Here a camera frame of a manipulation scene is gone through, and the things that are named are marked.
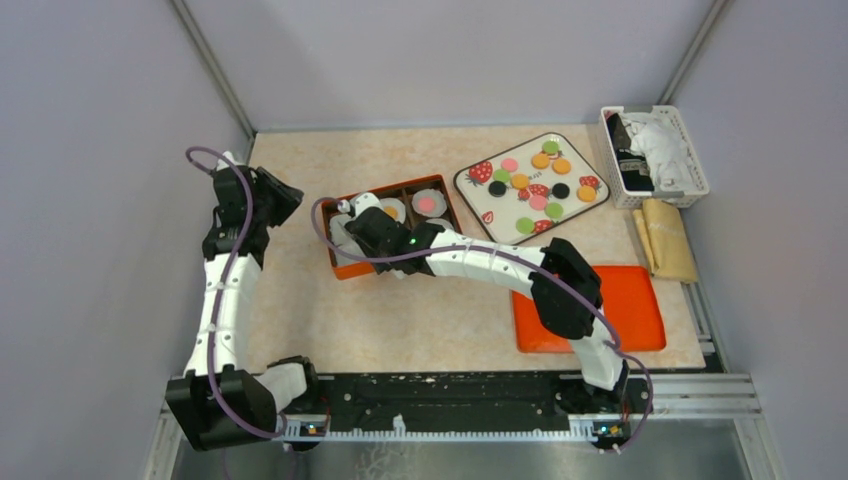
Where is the strawberry pattern tray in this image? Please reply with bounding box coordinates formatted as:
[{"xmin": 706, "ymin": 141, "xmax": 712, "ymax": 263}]
[{"xmin": 453, "ymin": 132, "xmax": 610, "ymax": 245}]

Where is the green cookie top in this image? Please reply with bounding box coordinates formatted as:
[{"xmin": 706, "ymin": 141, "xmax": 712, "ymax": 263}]
[{"xmin": 542, "ymin": 140, "xmax": 560, "ymax": 156}]

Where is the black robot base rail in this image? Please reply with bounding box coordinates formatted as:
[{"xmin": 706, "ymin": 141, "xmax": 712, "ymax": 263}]
[{"xmin": 283, "ymin": 371, "xmax": 652, "ymax": 434}]

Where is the black cookie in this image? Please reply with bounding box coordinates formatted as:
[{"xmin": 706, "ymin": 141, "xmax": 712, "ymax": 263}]
[
  {"xmin": 550, "ymin": 183, "xmax": 571, "ymax": 200},
  {"xmin": 488, "ymin": 181, "xmax": 508, "ymax": 198}
]

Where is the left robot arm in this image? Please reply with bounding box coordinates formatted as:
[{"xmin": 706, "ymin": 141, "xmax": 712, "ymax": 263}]
[{"xmin": 165, "ymin": 166, "xmax": 321, "ymax": 451}]

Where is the white cloth in basket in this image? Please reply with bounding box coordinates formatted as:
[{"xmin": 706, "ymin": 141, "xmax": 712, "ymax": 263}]
[{"xmin": 622, "ymin": 112, "xmax": 696, "ymax": 192}]

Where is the tan folded cloth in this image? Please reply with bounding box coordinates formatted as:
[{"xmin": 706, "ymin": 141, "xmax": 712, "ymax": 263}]
[{"xmin": 632, "ymin": 198, "xmax": 698, "ymax": 284}]

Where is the green cookie bottom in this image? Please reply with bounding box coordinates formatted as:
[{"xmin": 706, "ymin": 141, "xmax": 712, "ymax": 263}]
[{"xmin": 515, "ymin": 217, "xmax": 535, "ymax": 235}]

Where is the pink cookie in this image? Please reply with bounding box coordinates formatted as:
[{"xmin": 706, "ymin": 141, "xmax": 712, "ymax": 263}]
[{"xmin": 416, "ymin": 196, "xmax": 438, "ymax": 214}]

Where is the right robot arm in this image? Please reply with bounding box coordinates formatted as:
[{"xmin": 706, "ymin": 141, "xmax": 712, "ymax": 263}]
[{"xmin": 344, "ymin": 206, "xmax": 627, "ymax": 412}]

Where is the black cookie on tray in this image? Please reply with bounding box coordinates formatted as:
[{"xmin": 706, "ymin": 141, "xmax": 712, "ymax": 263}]
[{"xmin": 550, "ymin": 183, "xmax": 571, "ymax": 200}]

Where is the orange box lid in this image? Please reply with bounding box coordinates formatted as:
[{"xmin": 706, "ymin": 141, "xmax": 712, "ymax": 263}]
[{"xmin": 511, "ymin": 265, "xmax": 666, "ymax": 354}]

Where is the white plastic basket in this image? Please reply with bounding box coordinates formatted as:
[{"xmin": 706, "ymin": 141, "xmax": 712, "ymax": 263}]
[{"xmin": 596, "ymin": 105, "xmax": 710, "ymax": 209}]

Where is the black item in basket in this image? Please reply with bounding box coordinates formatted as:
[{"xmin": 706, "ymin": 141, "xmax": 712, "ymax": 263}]
[{"xmin": 606, "ymin": 113, "xmax": 655, "ymax": 192}]

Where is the green cookie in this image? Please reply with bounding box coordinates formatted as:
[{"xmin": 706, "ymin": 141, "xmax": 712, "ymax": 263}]
[
  {"xmin": 515, "ymin": 217, "xmax": 535, "ymax": 235},
  {"xmin": 542, "ymin": 140, "xmax": 560, "ymax": 156}
]

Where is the orange cookie box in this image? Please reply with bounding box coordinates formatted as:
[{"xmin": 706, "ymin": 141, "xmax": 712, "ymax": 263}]
[{"xmin": 318, "ymin": 174, "xmax": 462, "ymax": 256}]

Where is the orange cookie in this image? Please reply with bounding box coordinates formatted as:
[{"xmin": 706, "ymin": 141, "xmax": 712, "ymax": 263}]
[
  {"xmin": 577, "ymin": 185, "xmax": 597, "ymax": 203},
  {"xmin": 383, "ymin": 206, "xmax": 399, "ymax": 220},
  {"xmin": 510, "ymin": 174, "xmax": 530, "ymax": 190}
]

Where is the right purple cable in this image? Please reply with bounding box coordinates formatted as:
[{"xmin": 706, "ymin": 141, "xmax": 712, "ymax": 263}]
[{"xmin": 311, "ymin": 196, "xmax": 656, "ymax": 454}]

